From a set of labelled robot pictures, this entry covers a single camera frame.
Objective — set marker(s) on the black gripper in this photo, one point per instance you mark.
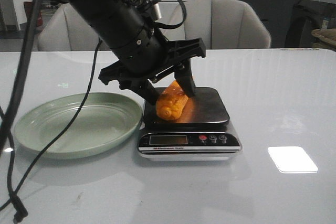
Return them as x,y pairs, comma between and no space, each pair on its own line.
145,56

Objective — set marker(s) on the orange corn cob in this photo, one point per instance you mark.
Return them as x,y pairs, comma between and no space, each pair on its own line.
171,102

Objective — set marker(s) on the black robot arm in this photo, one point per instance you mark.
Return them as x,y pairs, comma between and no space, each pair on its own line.
120,15

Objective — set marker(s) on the black silver electronic kitchen scale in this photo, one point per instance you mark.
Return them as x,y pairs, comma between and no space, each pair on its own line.
204,132

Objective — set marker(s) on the pale green round plate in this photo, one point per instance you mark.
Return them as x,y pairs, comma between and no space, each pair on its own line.
103,122

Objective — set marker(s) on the right grey upholstered chair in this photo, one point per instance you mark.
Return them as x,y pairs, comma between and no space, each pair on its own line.
222,24

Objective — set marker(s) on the grey upholstered chair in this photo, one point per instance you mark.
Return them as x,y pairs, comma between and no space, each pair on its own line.
222,24
67,31

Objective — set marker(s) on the left grey upholstered chair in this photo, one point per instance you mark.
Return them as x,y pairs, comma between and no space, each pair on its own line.
67,31

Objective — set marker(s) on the dark glossy side table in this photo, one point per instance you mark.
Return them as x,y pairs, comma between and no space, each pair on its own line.
308,15

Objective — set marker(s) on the red trash bin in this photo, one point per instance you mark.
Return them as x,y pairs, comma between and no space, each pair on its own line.
28,6

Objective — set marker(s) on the beige cushion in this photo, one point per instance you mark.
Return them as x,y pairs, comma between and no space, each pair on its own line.
324,38

